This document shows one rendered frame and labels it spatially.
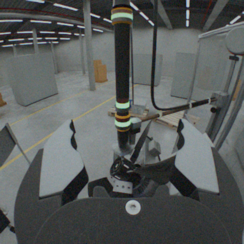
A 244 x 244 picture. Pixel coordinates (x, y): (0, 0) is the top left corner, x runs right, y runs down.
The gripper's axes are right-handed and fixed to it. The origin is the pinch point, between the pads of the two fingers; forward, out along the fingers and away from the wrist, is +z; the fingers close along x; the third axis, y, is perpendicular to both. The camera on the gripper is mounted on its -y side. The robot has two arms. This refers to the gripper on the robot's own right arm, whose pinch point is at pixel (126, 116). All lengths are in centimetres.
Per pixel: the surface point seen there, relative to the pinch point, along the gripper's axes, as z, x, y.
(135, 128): 17.0, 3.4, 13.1
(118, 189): 16, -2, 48
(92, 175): 98, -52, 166
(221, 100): 39, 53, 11
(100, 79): 814, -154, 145
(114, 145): 16.7, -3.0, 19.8
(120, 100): 15.2, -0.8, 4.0
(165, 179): 5.7, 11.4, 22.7
